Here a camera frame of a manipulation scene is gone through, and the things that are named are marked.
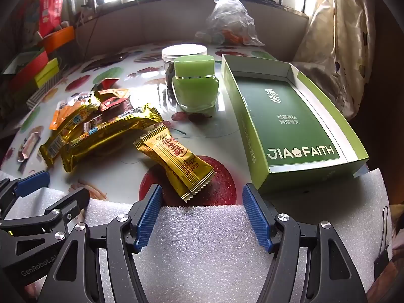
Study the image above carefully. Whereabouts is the yellow-green box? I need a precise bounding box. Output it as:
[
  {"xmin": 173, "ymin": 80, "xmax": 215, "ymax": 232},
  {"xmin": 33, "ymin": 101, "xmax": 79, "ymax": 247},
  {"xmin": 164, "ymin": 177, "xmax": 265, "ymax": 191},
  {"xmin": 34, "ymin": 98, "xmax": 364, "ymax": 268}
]
[{"xmin": 34, "ymin": 57, "xmax": 60, "ymax": 89}]

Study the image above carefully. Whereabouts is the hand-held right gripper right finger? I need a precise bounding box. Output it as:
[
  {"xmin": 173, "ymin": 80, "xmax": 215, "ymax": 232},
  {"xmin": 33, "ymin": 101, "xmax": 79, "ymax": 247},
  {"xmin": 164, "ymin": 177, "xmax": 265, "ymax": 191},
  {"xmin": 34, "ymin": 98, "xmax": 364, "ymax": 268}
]
[{"xmin": 242, "ymin": 183, "xmax": 368, "ymax": 303}]

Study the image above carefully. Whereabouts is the gold peanut candy packet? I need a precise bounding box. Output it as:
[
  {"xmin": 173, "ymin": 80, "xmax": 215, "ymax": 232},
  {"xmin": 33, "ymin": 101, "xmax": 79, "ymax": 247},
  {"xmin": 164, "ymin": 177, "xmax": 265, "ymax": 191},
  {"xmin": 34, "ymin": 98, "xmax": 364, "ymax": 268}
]
[{"xmin": 133, "ymin": 124, "xmax": 216, "ymax": 203}]

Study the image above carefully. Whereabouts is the orange box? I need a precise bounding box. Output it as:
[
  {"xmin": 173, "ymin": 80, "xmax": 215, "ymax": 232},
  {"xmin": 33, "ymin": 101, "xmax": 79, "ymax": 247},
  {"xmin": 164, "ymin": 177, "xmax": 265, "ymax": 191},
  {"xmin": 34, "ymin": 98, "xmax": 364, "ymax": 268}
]
[{"xmin": 42, "ymin": 26, "xmax": 75, "ymax": 54}]

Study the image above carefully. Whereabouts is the cream patterned curtain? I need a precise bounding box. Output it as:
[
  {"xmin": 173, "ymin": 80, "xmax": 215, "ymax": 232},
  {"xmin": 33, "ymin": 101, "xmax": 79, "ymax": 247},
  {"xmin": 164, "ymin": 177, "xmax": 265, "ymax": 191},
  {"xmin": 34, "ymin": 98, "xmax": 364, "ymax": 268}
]
[{"xmin": 292, "ymin": 0, "xmax": 376, "ymax": 121}]

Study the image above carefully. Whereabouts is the long gold snack packet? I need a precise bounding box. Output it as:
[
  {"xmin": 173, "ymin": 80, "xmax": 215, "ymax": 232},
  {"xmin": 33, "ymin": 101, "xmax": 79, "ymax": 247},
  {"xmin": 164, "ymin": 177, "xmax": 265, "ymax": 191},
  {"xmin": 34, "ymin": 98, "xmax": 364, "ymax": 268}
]
[
  {"xmin": 39, "ymin": 92, "xmax": 102, "ymax": 165},
  {"xmin": 61, "ymin": 103, "xmax": 163, "ymax": 173}
]

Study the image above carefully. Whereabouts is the white foam sheet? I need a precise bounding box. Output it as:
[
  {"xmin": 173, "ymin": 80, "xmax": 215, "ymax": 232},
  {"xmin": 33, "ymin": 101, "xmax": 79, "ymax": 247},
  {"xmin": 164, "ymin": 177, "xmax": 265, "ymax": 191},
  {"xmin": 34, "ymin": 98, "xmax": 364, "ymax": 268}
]
[{"xmin": 6, "ymin": 164, "xmax": 393, "ymax": 303}]

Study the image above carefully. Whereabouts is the green cosmetic jar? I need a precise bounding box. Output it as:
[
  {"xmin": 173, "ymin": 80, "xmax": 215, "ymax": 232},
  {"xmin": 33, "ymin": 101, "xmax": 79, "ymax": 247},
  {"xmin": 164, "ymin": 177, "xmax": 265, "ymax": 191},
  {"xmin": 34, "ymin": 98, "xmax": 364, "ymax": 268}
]
[{"xmin": 171, "ymin": 55, "xmax": 220, "ymax": 113}]

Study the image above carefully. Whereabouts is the green cardboard box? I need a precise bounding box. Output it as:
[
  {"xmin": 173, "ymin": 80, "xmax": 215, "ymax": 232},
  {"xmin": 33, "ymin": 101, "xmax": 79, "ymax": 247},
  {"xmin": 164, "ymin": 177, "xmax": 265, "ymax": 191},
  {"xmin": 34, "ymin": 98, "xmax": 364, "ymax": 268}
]
[{"xmin": 220, "ymin": 54, "xmax": 370, "ymax": 194}]

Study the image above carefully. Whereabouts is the red black candy packet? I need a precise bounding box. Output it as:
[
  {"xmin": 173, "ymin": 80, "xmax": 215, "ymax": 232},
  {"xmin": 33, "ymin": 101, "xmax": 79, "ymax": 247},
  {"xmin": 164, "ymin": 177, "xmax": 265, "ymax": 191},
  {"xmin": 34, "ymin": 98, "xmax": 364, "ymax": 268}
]
[{"xmin": 100, "ymin": 97, "xmax": 132, "ymax": 116}]

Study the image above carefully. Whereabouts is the clear plastic bag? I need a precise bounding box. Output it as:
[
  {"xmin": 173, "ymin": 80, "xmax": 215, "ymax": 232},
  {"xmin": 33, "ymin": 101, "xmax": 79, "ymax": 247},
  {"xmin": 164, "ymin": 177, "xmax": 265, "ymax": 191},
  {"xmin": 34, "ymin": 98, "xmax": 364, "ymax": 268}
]
[{"xmin": 195, "ymin": 0, "xmax": 266, "ymax": 47}]

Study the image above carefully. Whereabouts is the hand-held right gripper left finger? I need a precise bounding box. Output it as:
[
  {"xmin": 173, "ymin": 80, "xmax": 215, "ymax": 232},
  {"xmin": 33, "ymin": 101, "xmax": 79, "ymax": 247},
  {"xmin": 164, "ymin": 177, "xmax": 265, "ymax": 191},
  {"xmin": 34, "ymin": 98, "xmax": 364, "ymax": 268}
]
[{"xmin": 41, "ymin": 184, "xmax": 163, "ymax": 303}]

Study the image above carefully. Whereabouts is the white orange snack packet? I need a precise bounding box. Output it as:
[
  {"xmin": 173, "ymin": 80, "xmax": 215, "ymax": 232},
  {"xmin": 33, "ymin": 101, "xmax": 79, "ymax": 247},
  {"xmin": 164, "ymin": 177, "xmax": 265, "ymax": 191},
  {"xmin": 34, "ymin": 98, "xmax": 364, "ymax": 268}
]
[{"xmin": 50, "ymin": 92, "xmax": 95, "ymax": 131}]

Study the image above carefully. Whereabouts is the red packaging bag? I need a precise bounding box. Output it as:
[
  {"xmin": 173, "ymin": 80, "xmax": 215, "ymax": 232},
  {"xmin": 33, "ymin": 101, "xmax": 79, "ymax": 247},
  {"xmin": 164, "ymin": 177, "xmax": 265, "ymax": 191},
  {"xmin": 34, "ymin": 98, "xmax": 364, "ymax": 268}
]
[{"xmin": 38, "ymin": 0, "xmax": 68, "ymax": 37}]

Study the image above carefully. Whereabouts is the clear jar white lid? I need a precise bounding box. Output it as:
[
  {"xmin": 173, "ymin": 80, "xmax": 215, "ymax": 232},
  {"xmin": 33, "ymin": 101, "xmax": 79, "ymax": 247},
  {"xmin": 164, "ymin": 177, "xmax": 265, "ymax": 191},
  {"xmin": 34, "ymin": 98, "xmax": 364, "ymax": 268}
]
[{"xmin": 162, "ymin": 45, "xmax": 208, "ymax": 91}]

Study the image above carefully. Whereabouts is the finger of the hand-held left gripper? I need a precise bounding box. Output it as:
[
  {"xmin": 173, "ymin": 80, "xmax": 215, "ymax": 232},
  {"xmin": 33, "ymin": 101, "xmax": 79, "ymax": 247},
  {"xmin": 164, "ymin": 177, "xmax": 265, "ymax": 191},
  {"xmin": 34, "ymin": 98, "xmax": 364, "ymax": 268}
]
[
  {"xmin": 0, "ymin": 187, "xmax": 90, "ymax": 240},
  {"xmin": 0, "ymin": 170, "xmax": 51, "ymax": 221}
]

